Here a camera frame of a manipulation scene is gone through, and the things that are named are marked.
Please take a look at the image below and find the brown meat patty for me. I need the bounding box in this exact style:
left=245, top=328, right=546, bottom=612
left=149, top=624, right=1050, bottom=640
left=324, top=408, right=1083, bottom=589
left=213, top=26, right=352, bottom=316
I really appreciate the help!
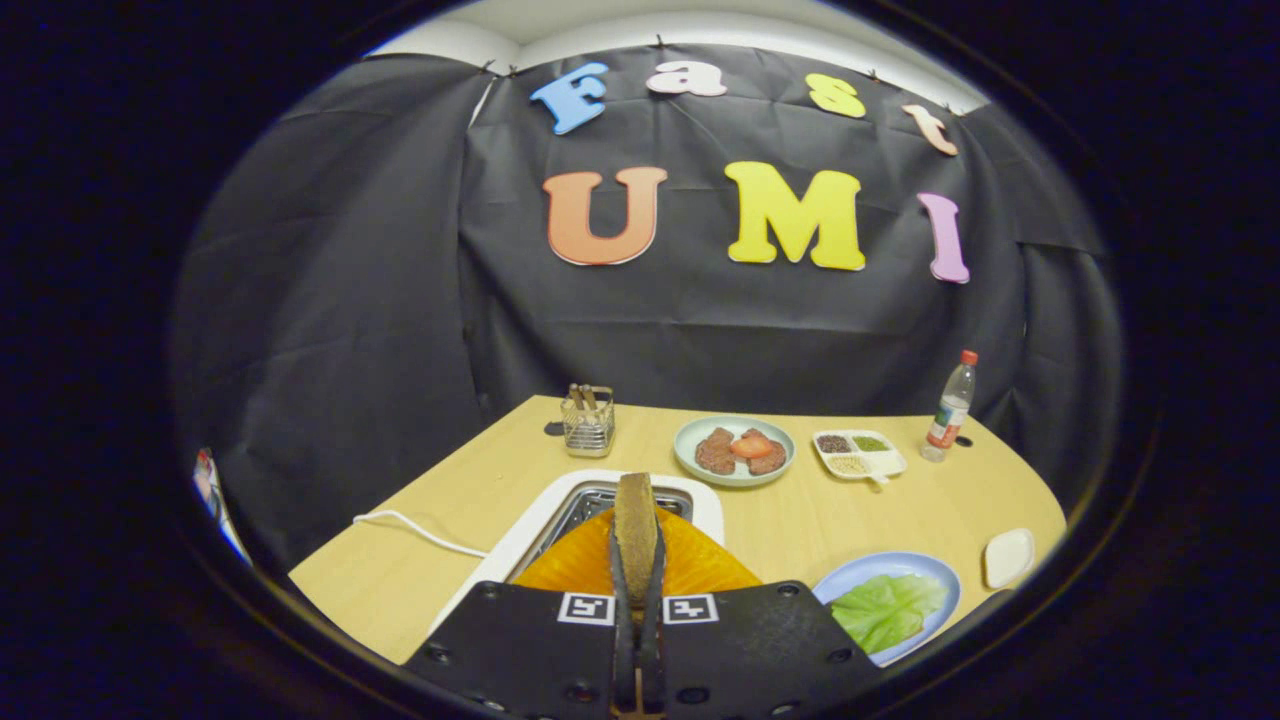
left=694, top=427, right=739, bottom=476
left=745, top=428, right=788, bottom=476

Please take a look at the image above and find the light blue plate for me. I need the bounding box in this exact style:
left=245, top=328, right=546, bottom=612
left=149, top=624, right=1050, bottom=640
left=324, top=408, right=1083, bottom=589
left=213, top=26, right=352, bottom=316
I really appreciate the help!
left=811, top=551, right=963, bottom=668

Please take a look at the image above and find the white power cable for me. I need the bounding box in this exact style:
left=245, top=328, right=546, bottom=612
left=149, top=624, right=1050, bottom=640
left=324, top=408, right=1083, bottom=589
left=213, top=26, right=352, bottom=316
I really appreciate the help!
left=352, top=509, right=491, bottom=559

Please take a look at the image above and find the white divided condiment tray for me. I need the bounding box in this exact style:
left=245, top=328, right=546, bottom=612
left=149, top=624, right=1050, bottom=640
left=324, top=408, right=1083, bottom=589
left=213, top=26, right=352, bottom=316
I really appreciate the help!
left=811, top=429, right=908, bottom=486

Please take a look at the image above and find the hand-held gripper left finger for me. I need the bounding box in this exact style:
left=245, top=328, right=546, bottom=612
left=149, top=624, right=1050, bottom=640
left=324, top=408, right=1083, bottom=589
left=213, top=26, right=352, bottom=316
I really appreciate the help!
left=405, top=505, right=641, bottom=720

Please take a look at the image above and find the white toaster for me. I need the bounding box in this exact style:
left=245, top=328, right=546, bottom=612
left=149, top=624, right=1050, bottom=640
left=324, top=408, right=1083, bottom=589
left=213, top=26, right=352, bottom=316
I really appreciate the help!
left=430, top=469, right=725, bottom=636

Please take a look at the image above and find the clear red-capped water bottle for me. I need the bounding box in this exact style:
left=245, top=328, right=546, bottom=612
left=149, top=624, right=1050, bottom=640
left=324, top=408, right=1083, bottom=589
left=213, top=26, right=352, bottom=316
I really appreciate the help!
left=920, top=349, right=980, bottom=463

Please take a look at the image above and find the toasted brown bread slice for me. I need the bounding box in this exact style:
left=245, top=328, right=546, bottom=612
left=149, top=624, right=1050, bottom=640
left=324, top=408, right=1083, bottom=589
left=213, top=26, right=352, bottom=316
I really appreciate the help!
left=612, top=472, right=661, bottom=606

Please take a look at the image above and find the black backdrop cloth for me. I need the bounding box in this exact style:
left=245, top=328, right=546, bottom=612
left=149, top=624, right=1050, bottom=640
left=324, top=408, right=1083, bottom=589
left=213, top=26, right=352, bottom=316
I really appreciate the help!
left=170, top=45, right=1126, bottom=571

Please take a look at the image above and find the white rectangular plate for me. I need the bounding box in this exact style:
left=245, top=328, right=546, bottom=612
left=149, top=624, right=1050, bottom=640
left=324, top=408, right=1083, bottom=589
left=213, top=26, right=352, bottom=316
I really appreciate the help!
left=983, top=528, right=1036, bottom=590

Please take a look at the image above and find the pale green round plate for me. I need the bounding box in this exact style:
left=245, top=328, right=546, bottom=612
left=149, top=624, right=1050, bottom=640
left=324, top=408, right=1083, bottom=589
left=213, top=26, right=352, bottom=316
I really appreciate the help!
left=673, top=415, right=797, bottom=488

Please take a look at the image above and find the wire mesh utensil basket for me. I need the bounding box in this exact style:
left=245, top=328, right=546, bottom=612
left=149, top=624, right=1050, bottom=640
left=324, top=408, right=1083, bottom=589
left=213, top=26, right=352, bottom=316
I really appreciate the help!
left=560, top=384, right=616, bottom=459

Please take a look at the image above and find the green lettuce leaf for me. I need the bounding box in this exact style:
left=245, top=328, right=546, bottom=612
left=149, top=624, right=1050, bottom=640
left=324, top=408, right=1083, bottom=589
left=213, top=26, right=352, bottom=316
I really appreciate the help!
left=830, top=572, right=949, bottom=656

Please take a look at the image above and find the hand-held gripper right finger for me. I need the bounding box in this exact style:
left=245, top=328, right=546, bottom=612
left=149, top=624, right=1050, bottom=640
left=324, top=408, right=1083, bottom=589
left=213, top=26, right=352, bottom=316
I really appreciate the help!
left=638, top=505, right=883, bottom=720

